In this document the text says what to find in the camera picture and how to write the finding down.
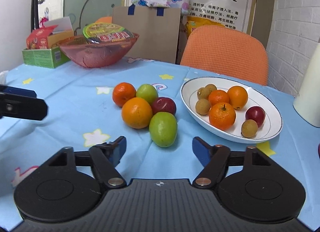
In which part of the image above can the green cardboard box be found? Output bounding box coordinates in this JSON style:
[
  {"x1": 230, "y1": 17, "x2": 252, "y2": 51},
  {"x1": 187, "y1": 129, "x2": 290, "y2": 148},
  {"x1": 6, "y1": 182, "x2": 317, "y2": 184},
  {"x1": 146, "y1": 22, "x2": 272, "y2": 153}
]
[{"x1": 22, "y1": 30, "x2": 74, "y2": 69}]

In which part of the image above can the red plum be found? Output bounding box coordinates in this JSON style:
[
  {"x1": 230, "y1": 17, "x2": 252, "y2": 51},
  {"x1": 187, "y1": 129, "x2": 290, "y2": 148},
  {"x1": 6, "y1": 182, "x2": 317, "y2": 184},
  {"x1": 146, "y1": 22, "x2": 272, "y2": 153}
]
[
  {"x1": 245, "y1": 106, "x2": 266, "y2": 128},
  {"x1": 151, "y1": 97, "x2": 177, "y2": 115}
]

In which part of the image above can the blue patterned tablecloth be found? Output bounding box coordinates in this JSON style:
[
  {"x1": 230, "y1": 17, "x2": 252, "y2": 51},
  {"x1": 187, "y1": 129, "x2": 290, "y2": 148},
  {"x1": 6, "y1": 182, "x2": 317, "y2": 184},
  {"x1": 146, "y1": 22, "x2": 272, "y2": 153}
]
[{"x1": 1, "y1": 58, "x2": 319, "y2": 230}]

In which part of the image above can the bumpy mandarin with stem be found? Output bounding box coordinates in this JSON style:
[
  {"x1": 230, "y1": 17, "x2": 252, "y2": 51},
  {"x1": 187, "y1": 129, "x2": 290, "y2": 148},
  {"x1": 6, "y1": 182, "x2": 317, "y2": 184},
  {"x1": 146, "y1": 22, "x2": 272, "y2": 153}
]
[{"x1": 208, "y1": 102, "x2": 236, "y2": 131}]

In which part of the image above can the brown cardboard box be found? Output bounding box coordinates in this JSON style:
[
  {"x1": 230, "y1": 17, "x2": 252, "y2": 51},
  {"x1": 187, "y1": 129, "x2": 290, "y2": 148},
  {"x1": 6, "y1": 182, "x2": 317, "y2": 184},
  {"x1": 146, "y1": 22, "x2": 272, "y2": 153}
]
[{"x1": 112, "y1": 5, "x2": 181, "y2": 64}]

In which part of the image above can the red plum front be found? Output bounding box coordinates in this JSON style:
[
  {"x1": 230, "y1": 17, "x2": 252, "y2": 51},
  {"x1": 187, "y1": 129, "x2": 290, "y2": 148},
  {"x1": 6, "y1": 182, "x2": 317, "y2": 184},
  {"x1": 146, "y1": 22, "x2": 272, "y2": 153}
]
[{"x1": 245, "y1": 106, "x2": 266, "y2": 128}]

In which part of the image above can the UFO instant noodle cup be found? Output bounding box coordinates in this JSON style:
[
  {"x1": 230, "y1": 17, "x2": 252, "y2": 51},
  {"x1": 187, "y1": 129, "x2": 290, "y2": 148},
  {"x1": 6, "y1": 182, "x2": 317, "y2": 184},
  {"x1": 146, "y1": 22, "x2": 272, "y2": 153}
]
[{"x1": 82, "y1": 23, "x2": 134, "y2": 44}]

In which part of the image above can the longan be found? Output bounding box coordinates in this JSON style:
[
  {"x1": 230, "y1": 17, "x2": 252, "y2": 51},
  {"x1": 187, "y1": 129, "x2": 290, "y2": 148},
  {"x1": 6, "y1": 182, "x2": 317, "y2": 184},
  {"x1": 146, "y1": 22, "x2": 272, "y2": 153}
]
[
  {"x1": 195, "y1": 99, "x2": 211, "y2": 115},
  {"x1": 241, "y1": 119, "x2": 258, "y2": 138},
  {"x1": 197, "y1": 87, "x2": 210, "y2": 100},
  {"x1": 205, "y1": 84, "x2": 217, "y2": 93}
]

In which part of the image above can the yellow snack bag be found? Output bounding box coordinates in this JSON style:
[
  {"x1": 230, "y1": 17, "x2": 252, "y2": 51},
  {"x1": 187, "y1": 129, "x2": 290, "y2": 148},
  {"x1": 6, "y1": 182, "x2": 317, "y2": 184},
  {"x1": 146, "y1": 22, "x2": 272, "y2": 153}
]
[{"x1": 185, "y1": 16, "x2": 224, "y2": 36}]

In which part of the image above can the Chinese text poster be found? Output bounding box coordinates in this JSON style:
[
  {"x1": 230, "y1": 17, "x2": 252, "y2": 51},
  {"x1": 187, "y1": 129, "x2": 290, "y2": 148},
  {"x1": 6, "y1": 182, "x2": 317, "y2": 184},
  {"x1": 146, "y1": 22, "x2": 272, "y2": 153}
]
[{"x1": 122, "y1": 0, "x2": 256, "y2": 34}]

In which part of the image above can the green fruit front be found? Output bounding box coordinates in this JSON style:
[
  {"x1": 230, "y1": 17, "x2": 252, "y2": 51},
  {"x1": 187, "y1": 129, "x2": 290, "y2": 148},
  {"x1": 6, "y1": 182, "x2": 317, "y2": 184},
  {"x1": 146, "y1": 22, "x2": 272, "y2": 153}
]
[{"x1": 149, "y1": 112, "x2": 178, "y2": 148}]

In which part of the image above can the white thermos jug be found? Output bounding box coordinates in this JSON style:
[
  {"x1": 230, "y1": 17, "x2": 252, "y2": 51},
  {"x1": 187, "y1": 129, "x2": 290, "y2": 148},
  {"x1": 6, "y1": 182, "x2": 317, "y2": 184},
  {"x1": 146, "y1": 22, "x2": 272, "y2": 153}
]
[{"x1": 293, "y1": 43, "x2": 320, "y2": 128}]

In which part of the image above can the red plum back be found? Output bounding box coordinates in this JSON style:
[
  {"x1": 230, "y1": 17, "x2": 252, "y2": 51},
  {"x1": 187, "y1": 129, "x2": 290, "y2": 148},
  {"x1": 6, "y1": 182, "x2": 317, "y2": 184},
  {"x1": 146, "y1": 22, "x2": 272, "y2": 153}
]
[{"x1": 151, "y1": 97, "x2": 177, "y2": 115}]

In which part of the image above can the large smooth orange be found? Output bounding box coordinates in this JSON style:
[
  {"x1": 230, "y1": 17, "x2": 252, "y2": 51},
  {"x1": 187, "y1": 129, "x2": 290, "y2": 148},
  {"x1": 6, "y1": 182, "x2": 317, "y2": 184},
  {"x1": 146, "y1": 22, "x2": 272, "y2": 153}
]
[{"x1": 121, "y1": 97, "x2": 153, "y2": 129}]

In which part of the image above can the small mandarin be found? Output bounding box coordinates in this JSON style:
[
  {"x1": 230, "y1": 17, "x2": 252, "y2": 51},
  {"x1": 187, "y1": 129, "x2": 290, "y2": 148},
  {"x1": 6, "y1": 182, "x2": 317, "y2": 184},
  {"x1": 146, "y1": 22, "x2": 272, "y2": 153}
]
[{"x1": 208, "y1": 90, "x2": 230, "y2": 106}]

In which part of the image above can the orange chair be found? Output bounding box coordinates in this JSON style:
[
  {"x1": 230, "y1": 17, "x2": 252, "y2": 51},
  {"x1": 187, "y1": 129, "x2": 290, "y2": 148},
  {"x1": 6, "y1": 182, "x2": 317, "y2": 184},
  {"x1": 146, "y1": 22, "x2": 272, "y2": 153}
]
[{"x1": 180, "y1": 25, "x2": 268, "y2": 86}]

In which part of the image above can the green fruit back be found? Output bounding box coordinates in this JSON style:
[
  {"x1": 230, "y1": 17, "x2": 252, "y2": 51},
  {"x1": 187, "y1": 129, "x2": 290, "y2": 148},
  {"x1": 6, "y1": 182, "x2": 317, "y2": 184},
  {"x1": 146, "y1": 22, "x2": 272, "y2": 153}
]
[{"x1": 136, "y1": 84, "x2": 158, "y2": 105}]

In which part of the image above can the white ceramic plate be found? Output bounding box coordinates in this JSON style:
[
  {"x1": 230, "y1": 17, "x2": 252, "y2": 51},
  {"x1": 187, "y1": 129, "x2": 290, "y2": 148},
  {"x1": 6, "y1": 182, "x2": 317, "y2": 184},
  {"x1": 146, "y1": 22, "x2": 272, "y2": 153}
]
[{"x1": 180, "y1": 77, "x2": 283, "y2": 144}]

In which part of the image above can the mandarin back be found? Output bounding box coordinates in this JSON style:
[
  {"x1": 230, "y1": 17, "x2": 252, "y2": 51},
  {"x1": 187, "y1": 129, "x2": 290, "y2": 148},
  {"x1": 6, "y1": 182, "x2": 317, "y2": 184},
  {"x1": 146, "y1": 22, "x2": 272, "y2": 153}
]
[{"x1": 112, "y1": 82, "x2": 136, "y2": 107}]

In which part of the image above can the red snack packet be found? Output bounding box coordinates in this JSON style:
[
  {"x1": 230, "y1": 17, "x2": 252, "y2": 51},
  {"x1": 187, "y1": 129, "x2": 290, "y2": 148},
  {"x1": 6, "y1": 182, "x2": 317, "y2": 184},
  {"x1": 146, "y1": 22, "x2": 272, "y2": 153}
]
[{"x1": 26, "y1": 25, "x2": 58, "y2": 50}]

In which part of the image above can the green fruit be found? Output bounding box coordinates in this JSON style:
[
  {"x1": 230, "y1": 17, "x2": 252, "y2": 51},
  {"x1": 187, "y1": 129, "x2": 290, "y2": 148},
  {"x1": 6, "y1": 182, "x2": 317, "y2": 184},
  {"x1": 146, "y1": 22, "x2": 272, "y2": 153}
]
[
  {"x1": 149, "y1": 112, "x2": 178, "y2": 148},
  {"x1": 136, "y1": 84, "x2": 158, "y2": 105}
]

